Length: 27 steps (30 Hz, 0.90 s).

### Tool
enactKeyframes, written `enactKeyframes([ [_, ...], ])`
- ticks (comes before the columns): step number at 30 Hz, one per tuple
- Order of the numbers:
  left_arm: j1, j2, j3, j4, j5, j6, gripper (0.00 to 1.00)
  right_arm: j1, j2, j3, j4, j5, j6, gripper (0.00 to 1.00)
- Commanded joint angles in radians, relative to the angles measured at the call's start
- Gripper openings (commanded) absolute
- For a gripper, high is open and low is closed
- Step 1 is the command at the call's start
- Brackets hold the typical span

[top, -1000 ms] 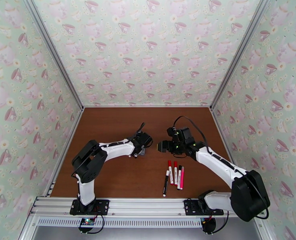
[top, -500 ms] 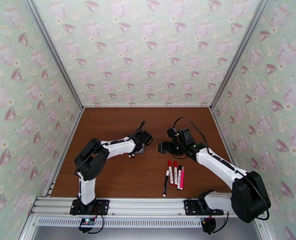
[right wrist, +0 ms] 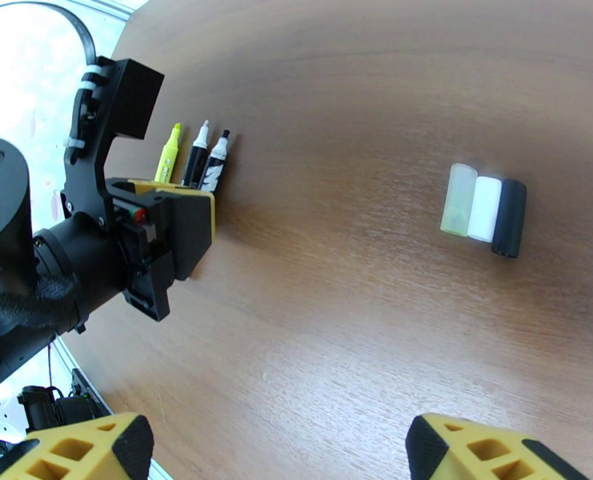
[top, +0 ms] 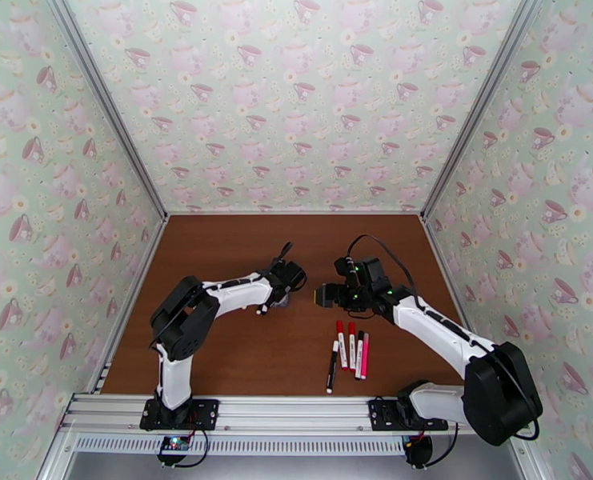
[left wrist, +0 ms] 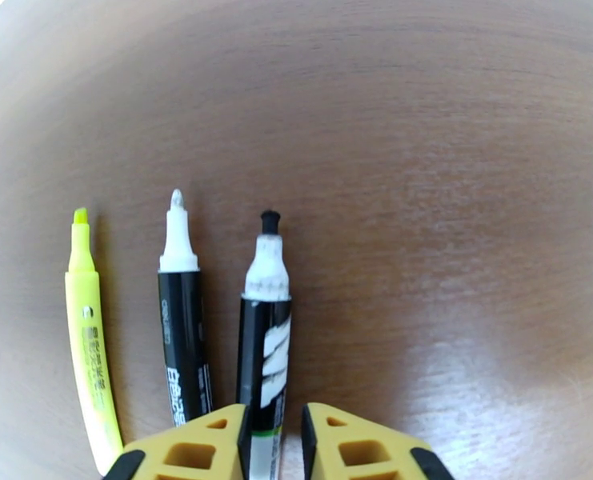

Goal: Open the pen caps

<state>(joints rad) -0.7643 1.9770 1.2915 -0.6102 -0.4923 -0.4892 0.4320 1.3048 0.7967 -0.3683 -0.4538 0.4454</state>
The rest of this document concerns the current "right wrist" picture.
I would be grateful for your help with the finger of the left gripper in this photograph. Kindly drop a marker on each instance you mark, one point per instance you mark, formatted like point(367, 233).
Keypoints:
point(193, 228)
point(146, 186)

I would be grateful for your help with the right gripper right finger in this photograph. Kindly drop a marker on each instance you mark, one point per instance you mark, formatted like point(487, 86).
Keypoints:
point(476, 453)

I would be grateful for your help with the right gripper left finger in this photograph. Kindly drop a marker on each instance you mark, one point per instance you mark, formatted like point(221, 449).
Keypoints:
point(76, 453)

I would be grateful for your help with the yellow highlighter pen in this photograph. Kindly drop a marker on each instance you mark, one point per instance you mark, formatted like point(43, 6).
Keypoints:
point(167, 158)

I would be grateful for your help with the black barrel whiteboard marker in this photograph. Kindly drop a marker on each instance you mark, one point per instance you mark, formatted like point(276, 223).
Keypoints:
point(193, 163)

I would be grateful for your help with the black marker white label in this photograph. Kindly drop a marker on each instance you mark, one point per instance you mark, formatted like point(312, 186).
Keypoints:
point(216, 163)

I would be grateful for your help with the white pen cap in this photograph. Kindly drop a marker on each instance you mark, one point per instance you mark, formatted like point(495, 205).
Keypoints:
point(485, 208)

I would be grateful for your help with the translucent yellow pen cap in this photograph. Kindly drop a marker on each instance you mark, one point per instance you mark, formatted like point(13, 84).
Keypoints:
point(458, 198)

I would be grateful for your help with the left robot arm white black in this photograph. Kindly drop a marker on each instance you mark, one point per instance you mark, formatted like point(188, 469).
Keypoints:
point(1, 416)

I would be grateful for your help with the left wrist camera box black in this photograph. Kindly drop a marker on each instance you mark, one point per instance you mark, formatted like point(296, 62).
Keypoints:
point(131, 98)

